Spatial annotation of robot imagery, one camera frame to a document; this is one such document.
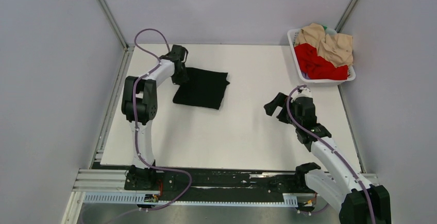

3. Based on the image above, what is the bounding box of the black t shirt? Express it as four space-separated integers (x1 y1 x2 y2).
173 67 230 110

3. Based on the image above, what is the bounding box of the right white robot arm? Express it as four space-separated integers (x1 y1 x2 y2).
263 89 392 223

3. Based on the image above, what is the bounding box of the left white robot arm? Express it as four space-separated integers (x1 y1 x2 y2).
121 45 189 191

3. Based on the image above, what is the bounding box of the red t shirt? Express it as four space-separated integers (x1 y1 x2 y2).
294 43 349 80

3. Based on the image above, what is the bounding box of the white laundry basket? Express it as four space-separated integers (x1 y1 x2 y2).
287 27 356 86

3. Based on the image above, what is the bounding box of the beige t shirt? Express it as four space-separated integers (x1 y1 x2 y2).
294 23 354 67

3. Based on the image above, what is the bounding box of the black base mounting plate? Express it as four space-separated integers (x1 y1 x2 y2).
123 166 329 204

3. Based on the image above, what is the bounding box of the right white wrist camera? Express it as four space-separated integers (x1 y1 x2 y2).
295 87 313 99

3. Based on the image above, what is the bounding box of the left aluminium corner post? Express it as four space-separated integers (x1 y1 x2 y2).
97 0 129 51

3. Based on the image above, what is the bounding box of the aluminium corner post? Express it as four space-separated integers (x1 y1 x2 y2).
97 0 129 51
335 0 359 32

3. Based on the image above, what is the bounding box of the right aluminium corner post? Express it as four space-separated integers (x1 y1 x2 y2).
335 0 359 32

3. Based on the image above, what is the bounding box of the aluminium front frame rail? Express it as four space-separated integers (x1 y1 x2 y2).
72 168 384 198

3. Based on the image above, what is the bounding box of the white slotted cable duct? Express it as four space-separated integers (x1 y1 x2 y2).
82 192 298 208

